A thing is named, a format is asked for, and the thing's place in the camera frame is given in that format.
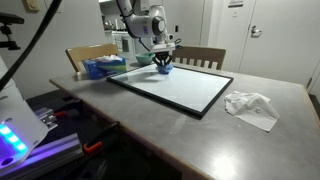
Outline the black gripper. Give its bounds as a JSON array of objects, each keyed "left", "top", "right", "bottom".
[{"left": 152, "top": 52, "right": 174, "bottom": 68}]

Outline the blue cloth towel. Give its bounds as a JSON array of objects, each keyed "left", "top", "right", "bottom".
[{"left": 155, "top": 63, "right": 174, "bottom": 75}]

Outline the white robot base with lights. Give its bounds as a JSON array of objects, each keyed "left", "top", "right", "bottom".
[{"left": 0, "top": 54, "right": 50, "bottom": 176}]

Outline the black framed whiteboard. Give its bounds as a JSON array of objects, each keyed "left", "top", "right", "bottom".
[{"left": 105, "top": 62, "right": 235, "bottom": 120}]

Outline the green bowl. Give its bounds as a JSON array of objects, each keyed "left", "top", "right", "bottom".
[{"left": 134, "top": 52, "right": 155, "bottom": 67}]

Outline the dark brown wooden chair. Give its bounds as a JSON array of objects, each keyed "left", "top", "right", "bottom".
[{"left": 171, "top": 45, "right": 227, "bottom": 71}]

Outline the white kitchen stove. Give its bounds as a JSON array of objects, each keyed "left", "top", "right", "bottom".
[{"left": 111, "top": 30, "right": 136, "bottom": 61}]

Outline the white facial tissue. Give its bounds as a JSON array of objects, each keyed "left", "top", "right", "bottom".
[{"left": 94, "top": 54, "right": 124, "bottom": 64}]

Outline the blue cardboard tissue box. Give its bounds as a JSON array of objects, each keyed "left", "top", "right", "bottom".
[{"left": 82, "top": 56, "right": 129, "bottom": 81}]

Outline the light wooden chair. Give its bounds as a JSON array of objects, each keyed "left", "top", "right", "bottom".
[{"left": 65, "top": 43, "right": 120, "bottom": 74}]

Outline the crumpled white paper napkin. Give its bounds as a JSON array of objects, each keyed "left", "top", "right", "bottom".
[{"left": 223, "top": 91, "right": 280, "bottom": 133}]

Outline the white door with lever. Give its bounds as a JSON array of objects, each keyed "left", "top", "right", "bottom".
[{"left": 238, "top": 0, "right": 320, "bottom": 86}]

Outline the beige round thermostat dial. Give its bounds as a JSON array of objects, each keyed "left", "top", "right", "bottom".
[{"left": 21, "top": 0, "right": 40, "bottom": 14}]

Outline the white wrist mount plate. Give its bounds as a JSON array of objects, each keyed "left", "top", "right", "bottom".
[{"left": 150, "top": 43, "right": 177, "bottom": 54}]

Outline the long black blue cable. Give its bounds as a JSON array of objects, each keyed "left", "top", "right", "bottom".
[{"left": 138, "top": 37, "right": 152, "bottom": 53}]

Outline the white wall sign plate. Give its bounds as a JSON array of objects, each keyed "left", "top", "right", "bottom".
[{"left": 227, "top": 0, "right": 245, "bottom": 9}]

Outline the silver door lever handle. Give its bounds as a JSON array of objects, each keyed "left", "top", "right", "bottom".
[{"left": 250, "top": 25, "right": 263, "bottom": 38}]

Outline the black clamp orange handle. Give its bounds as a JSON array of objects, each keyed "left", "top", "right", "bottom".
[
  {"left": 82, "top": 120, "right": 122, "bottom": 156},
  {"left": 53, "top": 98, "right": 83, "bottom": 119}
]

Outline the silver metal bracket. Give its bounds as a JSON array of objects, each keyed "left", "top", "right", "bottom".
[{"left": 33, "top": 107, "right": 58, "bottom": 132}]

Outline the aluminium extrusion rail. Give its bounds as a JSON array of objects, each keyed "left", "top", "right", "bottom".
[{"left": 0, "top": 132, "right": 84, "bottom": 180}]

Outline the black camera on mount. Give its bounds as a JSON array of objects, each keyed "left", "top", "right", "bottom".
[{"left": 0, "top": 12, "right": 25, "bottom": 52}]

